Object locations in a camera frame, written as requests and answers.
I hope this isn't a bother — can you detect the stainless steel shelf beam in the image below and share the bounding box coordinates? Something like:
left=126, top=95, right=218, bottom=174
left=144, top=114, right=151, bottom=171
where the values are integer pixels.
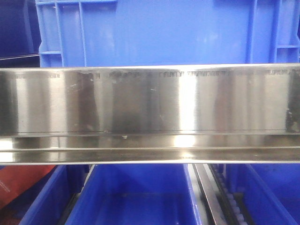
left=0, top=63, right=300, bottom=165

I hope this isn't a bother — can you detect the blue upper shelf bin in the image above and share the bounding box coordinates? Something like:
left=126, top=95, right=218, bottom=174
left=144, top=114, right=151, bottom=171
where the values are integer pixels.
left=36, top=0, right=300, bottom=67

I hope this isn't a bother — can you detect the red cardboard box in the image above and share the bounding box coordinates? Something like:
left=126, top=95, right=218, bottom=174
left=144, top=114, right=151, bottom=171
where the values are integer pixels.
left=0, top=165, right=55, bottom=208

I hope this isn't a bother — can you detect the blue lower centre bin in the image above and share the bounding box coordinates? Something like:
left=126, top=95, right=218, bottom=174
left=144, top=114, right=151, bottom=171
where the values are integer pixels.
left=66, top=164, right=202, bottom=225

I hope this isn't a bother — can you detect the metal roller track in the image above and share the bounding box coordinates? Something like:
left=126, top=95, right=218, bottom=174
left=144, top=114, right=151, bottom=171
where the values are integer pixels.
left=188, top=164, right=254, bottom=225

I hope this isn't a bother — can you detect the blue lower left bin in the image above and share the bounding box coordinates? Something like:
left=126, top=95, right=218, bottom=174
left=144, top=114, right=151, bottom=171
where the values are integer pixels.
left=20, top=165, right=90, bottom=225

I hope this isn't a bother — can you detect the blue lower right bin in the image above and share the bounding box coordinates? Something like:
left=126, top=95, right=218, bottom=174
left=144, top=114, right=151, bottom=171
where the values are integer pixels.
left=225, top=164, right=300, bottom=225

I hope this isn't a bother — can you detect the dark blue left bin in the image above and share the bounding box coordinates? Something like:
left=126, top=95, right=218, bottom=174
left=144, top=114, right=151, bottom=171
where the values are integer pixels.
left=0, top=0, right=41, bottom=68

